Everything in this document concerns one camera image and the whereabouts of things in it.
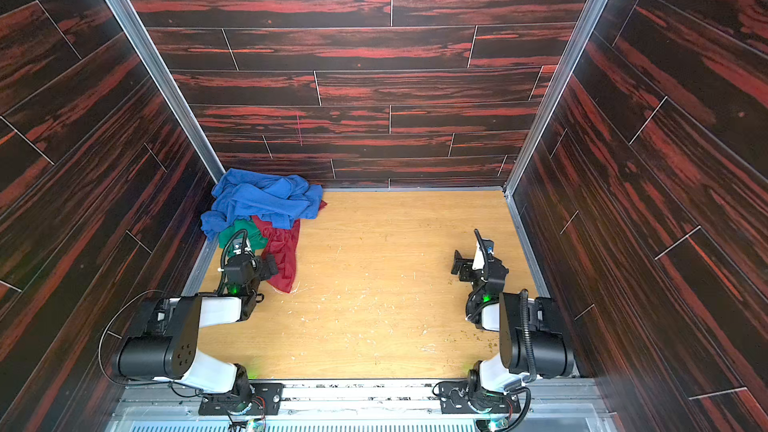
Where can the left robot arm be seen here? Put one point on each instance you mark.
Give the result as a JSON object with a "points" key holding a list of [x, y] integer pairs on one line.
{"points": [[162, 342]]}

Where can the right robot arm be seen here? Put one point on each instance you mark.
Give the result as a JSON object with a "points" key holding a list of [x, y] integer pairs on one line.
{"points": [[533, 342]]}

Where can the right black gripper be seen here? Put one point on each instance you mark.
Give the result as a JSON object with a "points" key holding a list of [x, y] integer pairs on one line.
{"points": [[471, 267]]}

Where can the dark red cloth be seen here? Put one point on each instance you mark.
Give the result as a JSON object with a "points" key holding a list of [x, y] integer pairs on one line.
{"points": [[281, 230]]}

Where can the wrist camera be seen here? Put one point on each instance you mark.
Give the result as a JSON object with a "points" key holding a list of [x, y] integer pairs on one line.
{"points": [[483, 254], [240, 244]]}

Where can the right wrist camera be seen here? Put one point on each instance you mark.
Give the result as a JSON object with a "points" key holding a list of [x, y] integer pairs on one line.
{"points": [[483, 254]]}

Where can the blue cloth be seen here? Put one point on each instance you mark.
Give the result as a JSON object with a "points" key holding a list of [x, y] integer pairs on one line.
{"points": [[280, 200]]}

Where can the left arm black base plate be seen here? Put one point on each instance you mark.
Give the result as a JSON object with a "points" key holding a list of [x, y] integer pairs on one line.
{"points": [[263, 399]]}

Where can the aluminium front rail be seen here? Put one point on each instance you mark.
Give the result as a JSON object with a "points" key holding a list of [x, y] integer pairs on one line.
{"points": [[365, 405]]}

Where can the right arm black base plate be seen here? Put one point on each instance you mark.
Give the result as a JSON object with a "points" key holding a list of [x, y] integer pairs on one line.
{"points": [[458, 397]]}

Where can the green cloth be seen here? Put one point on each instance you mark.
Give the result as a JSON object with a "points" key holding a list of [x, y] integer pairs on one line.
{"points": [[253, 234]]}

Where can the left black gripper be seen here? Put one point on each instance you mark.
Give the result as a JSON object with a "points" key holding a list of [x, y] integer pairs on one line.
{"points": [[255, 267]]}

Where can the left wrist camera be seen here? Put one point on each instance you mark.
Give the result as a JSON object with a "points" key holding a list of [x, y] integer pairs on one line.
{"points": [[240, 244]]}

